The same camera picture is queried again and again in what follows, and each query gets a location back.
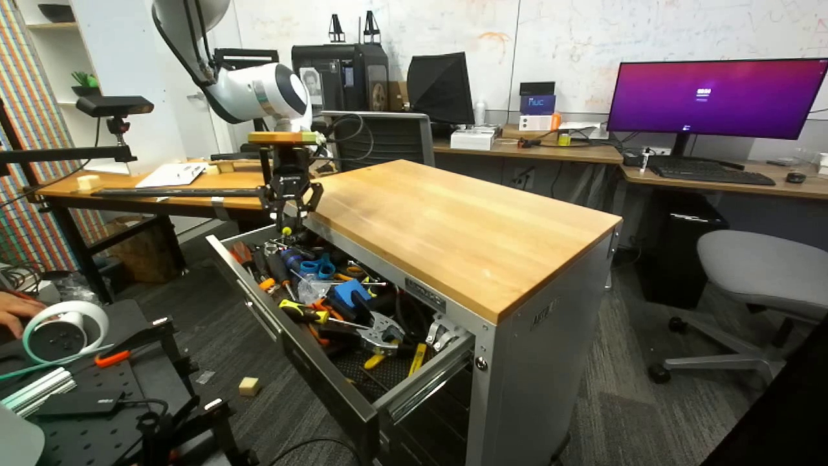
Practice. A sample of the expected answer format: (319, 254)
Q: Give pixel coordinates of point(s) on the black computer keyboard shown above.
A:
(713, 174)

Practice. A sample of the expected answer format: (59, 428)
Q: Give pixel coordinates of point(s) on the white wall shelf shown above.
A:
(52, 28)

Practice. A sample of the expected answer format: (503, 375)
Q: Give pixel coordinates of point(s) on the stubby yellow black screwdriver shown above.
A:
(285, 232)

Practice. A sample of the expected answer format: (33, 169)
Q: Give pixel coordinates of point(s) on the black angled monitor back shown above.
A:
(440, 87)

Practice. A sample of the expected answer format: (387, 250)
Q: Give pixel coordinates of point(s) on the black machine box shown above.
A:
(363, 78)

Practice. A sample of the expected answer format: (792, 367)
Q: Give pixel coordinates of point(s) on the white paper booklet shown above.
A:
(171, 174)

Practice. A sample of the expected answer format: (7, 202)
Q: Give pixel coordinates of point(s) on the black post stand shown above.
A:
(165, 333)

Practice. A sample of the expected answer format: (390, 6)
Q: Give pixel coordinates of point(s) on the small white box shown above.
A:
(471, 142)

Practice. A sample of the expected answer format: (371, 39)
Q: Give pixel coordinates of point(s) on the small wooden block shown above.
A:
(250, 386)

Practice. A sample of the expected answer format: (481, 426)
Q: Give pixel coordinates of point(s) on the multicoloured striped panel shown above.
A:
(21, 224)

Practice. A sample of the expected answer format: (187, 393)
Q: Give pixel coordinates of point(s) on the brown cardboard box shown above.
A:
(145, 254)

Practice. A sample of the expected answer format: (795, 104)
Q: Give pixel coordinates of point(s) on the white round spool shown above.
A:
(67, 306)

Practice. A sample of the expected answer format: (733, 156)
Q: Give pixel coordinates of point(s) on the yellow black hand tool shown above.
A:
(294, 310)

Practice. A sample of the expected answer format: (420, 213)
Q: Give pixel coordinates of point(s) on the small purple screen box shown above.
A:
(540, 101)

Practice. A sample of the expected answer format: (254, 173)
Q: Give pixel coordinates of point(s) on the small tan block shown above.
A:
(86, 182)

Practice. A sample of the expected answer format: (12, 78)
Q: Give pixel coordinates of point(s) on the black computer mouse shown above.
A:
(795, 178)

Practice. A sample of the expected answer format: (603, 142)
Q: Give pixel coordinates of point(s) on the wooden table black legs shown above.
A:
(120, 182)

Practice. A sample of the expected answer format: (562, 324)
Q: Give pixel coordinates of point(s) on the black mesh office chair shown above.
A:
(380, 139)

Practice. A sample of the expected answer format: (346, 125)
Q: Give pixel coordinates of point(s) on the bare human hand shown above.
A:
(16, 310)

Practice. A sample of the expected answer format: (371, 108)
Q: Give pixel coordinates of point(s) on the small green potted plant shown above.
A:
(83, 83)

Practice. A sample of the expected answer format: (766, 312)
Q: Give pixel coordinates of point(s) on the purple screen computer monitor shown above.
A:
(715, 98)

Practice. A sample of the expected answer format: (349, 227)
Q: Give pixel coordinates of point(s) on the wooden desk holding small boxes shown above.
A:
(534, 153)

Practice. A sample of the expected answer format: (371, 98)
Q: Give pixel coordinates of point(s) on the black stereo camera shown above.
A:
(250, 56)
(112, 104)

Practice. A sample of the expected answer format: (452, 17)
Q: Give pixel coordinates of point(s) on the grey metal cabinet wooden top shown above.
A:
(457, 235)

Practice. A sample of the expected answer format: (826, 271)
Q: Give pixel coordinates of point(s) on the grey fabric office chair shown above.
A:
(760, 268)

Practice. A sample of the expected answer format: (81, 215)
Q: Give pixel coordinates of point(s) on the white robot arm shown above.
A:
(259, 92)

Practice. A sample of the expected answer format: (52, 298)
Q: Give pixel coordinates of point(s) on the tan wooden wrist camera mount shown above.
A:
(280, 139)

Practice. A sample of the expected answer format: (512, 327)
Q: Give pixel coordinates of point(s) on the wooden desk holding monitor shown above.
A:
(816, 193)

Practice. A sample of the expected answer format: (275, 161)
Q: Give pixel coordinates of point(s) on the small yellow ball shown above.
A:
(566, 139)

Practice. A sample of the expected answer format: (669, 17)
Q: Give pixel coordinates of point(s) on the silver metal bar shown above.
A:
(39, 393)

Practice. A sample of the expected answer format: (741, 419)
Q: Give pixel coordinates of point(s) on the black perforated breadboard table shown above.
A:
(94, 423)

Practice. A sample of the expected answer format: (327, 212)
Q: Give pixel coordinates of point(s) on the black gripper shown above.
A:
(284, 169)

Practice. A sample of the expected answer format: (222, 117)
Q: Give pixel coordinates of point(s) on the grey metal tool drawer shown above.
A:
(327, 376)

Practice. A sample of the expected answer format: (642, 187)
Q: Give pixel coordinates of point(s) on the small grey flat piece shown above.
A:
(204, 376)

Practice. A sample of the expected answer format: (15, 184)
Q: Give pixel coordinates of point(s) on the white rounded object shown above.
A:
(16, 441)

